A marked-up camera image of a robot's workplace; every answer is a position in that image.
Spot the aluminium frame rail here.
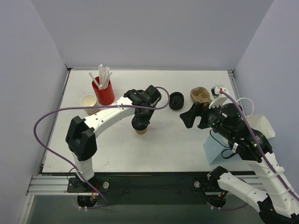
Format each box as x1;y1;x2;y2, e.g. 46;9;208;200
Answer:
27;175;68;195

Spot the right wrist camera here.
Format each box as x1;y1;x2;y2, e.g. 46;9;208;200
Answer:
208;85;228;109

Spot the bundle of wrapped straws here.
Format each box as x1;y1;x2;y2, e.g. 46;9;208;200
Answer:
88;64;112;90

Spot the stack of black lids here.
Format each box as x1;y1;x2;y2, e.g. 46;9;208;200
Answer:
169;92;184;111

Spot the white and blue paper bag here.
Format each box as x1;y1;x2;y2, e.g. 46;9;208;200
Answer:
210;103;273;162

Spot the brown paper coffee cup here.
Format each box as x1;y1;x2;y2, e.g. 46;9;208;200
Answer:
135;128;148;135

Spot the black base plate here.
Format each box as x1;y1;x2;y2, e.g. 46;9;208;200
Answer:
67;172;257;206

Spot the stack of paper cups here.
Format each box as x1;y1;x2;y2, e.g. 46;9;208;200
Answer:
80;94;100;116

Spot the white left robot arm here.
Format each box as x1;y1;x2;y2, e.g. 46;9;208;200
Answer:
65;85;162;192

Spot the red ribbed straw cup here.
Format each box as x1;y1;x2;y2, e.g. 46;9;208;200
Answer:
92;81;115;105

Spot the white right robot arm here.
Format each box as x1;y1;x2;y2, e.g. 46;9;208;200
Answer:
180;102;299;224

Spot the brown cardboard cup carrier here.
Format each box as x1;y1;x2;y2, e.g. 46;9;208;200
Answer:
190;87;212;103

